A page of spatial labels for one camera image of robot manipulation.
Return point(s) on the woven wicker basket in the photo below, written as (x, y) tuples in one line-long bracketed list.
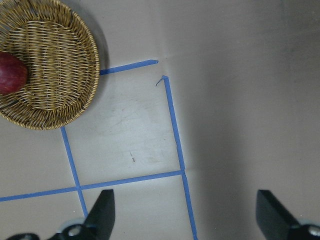
[(62, 59)]

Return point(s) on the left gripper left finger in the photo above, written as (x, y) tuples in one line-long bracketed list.
[(99, 223)]

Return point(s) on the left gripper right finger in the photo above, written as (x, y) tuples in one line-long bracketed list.
[(277, 223)]

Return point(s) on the dark red apple in basket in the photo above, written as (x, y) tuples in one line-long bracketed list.
[(13, 74)]

